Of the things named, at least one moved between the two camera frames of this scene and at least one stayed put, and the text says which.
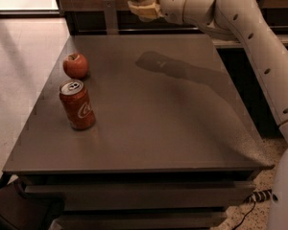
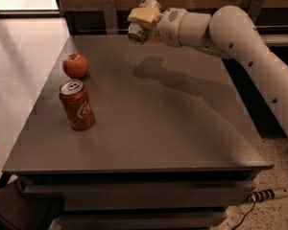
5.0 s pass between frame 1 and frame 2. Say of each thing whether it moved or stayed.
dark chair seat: stayed
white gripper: moved
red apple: stayed
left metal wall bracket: stayed
